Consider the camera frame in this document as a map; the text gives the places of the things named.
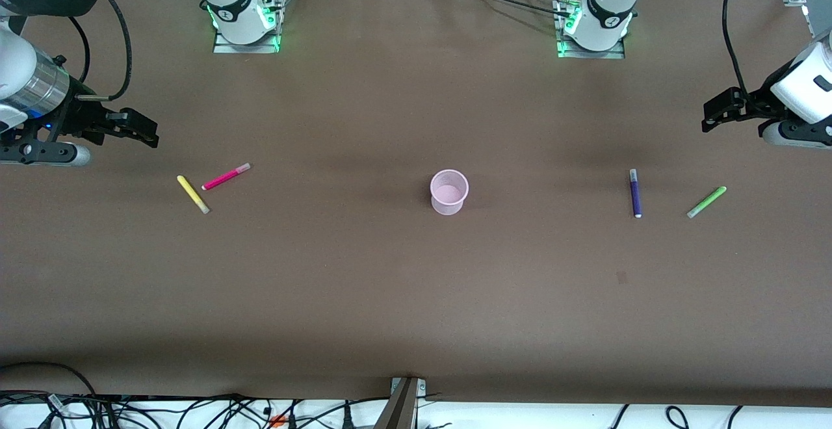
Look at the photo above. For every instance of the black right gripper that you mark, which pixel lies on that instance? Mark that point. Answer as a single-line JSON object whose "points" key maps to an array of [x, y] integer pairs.
{"points": [[73, 119]]}

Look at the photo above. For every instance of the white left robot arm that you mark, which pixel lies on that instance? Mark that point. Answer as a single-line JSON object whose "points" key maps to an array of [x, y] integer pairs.
{"points": [[604, 32]]}

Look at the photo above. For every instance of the yellow marker pen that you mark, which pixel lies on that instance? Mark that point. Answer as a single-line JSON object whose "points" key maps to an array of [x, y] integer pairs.
{"points": [[192, 194]]}

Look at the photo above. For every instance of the black power plug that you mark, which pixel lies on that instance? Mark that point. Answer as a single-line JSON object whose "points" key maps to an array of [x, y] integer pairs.
{"points": [[348, 416]]}

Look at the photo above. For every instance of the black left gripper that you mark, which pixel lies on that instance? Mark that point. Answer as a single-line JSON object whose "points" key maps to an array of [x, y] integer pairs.
{"points": [[760, 100]]}

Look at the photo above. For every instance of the pink translucent pen holder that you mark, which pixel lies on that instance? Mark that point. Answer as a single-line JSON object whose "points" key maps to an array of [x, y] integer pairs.
{"points": [[448, 207]]}

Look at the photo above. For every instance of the pink marker pen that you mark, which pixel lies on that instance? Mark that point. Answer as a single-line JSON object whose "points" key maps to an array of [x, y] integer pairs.
{"points": [[224, 177]]}

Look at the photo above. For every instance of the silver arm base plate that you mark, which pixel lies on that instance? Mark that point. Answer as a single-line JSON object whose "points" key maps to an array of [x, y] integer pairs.
{"points": [[591, 54], [247, 48]]}

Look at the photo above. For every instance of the aluminium profile post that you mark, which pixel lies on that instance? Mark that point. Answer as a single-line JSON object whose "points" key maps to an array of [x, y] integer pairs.
{"points": [[402, 409]]}

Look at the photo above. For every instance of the green marker pen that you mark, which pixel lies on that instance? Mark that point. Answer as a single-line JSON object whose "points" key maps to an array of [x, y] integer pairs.
{"points": [[707, 201]]}

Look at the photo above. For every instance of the purple marker pen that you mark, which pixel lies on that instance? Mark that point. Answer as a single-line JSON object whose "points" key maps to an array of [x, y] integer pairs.
{"points": [[636, 195]]}

